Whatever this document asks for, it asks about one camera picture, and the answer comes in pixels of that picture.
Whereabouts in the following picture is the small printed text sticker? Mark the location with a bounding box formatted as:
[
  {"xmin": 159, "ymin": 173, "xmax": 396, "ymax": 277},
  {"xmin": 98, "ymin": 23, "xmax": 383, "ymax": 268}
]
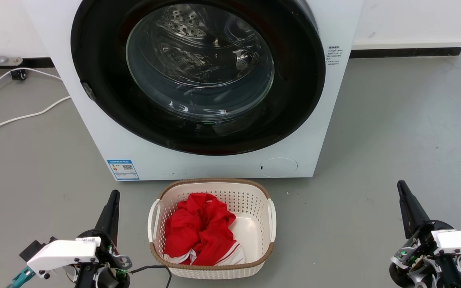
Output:
[{"xmin": 327, "ymin": 45, "xmax": 342, "ymax": 66}]

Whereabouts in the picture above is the cream plastic laundry basket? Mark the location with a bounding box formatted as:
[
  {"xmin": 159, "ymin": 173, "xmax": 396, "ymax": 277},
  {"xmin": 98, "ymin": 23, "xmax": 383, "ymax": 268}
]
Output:
[{"xmin": 147, "ymin": 178, "xmax": 277, "ymax": 280}]

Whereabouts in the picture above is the teal cable connector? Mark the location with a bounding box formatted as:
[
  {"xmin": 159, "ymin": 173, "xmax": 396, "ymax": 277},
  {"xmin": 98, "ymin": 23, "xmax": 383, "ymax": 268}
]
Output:
[{"xmin": 7, "ymin": 266, "xmax": 36, "ymax": 288}]

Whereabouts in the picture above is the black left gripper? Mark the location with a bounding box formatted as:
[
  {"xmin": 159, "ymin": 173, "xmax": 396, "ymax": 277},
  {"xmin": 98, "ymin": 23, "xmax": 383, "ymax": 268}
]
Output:
[{"xmin": 75, "ymin": 190, "xmax": 132, "ymax": 285}]

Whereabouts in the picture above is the stainless steel washer drum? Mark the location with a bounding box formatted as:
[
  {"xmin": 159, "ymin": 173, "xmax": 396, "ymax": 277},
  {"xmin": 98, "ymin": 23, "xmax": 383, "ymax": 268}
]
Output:
[{"xmin": 126, "ymin": 3, "xmax": 275, "ymax": 122}]

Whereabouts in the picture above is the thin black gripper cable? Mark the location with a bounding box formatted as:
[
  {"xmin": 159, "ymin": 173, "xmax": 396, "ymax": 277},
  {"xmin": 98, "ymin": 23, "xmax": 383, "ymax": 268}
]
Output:
[{"xmin": 128, "ymin": 264, "xmax": 173, "ymax": 288}]

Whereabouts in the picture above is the round white filter cover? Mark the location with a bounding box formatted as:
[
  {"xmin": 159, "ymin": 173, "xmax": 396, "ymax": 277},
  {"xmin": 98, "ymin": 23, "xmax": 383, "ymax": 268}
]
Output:
[{"xmin": 259, "ymin": 157, "xmax": 298, "ymax": 178}]

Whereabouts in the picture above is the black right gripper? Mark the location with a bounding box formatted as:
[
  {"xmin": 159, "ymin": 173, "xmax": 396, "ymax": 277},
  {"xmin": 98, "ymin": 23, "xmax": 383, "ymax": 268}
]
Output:
[{"xmin": 390, "ymin": 180, "xmax": 456, "ymax": 269}]

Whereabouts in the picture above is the white front-load washing machine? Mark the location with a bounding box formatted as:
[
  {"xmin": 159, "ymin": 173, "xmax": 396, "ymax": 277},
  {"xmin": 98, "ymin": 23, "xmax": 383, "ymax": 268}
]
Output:
[{"xmin": 22, "ymin": 0, "xmax": 365, "ymax": 181}]

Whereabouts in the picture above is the red and white garment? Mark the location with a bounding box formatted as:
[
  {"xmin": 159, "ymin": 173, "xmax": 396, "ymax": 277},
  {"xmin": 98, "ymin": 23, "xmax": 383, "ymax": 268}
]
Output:
[{"xmin": 163, "ymin": 192, "xmax": 246, "ymax": 266}]

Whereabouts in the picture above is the round black glass washer door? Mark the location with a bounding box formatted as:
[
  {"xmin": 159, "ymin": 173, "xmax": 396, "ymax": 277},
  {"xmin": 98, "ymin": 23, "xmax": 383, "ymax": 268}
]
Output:
[{"xmin": 70, "ymin": 0, "xmax": 326, "ymax": 156}]

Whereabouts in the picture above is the blue energy label sticker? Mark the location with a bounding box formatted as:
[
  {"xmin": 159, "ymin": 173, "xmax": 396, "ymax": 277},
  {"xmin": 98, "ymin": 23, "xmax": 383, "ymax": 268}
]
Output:
[{"xmin": 107, "ymin": 160, "xmax": 140, "ymax": 181}]

